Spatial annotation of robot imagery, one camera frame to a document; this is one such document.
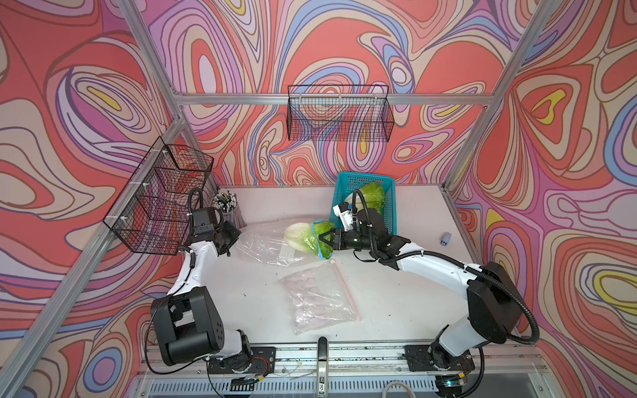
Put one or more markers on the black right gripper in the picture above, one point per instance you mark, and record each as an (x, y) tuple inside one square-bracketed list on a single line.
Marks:
[(338, 239)]

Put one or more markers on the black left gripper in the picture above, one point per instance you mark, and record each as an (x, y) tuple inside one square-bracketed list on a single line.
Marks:
[(232, 234)]

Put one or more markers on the light green chinese cabbage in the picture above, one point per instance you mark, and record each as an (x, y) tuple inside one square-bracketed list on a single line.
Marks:
[(373, 193)]

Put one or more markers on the blue-zip clear zip-top bag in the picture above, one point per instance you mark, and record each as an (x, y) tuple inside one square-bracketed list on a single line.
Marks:
[(264, 243)]

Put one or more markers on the dark green bagged cabbage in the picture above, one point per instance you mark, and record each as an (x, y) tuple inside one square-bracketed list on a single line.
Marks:
[(304, 236)]

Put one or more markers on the pink-zip clear zip-top bag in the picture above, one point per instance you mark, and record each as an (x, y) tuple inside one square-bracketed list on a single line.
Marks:
[(319, 298)]

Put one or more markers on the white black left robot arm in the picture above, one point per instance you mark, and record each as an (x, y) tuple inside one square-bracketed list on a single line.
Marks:
[(187, 324)]

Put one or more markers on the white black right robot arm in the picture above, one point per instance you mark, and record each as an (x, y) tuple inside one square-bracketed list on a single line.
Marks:
[(497, 311)]

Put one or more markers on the metal pen holder cup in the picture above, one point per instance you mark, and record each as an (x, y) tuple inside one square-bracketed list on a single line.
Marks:
[(226, 201)]

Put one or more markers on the teal plastic basket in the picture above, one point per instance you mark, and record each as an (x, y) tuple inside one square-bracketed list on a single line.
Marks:
[(389, 186)]

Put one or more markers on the small grey blue object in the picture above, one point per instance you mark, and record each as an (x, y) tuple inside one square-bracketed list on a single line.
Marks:
[(445, 238)]

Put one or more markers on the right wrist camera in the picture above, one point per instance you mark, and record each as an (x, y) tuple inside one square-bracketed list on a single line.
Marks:
[(344, 213)]

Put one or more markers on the black wire basket left wall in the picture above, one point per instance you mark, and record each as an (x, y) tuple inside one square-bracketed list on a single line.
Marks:
[(150, 216)]

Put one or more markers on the black wire basket wall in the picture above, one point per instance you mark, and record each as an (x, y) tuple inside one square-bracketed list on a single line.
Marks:
[(339, 113), (150, 216)]

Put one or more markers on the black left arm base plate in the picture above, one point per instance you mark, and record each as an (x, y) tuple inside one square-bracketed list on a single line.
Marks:
[(254, 359)]

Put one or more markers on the black wire basket back wall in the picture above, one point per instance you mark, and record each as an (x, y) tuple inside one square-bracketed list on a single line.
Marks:
[(339, 113)]

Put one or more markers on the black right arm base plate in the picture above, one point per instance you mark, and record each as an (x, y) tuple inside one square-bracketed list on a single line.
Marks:
[(421, 357)]

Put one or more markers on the aluminium front table rail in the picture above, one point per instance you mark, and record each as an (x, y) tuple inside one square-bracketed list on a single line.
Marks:
[(383, 358)]

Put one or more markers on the black silver centre bracket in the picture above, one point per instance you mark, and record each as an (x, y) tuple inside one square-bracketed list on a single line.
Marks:
[(322, 382)]

